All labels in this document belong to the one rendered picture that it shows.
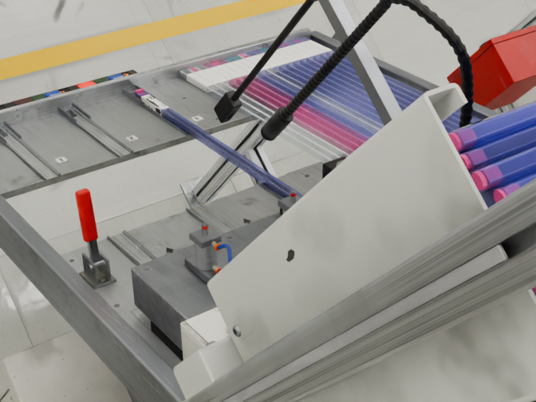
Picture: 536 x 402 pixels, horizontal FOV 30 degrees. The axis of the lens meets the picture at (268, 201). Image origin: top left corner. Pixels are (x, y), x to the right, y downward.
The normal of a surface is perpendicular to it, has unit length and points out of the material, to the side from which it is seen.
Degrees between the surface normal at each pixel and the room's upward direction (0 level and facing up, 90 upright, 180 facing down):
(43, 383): 0
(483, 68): 90
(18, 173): 43
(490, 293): 90
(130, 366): 90
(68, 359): 0
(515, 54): 0
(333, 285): 90
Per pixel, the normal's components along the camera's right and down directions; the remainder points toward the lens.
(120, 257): -0.02, -0.87
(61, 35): 0.38, -0.36
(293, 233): -0.81, 0.30
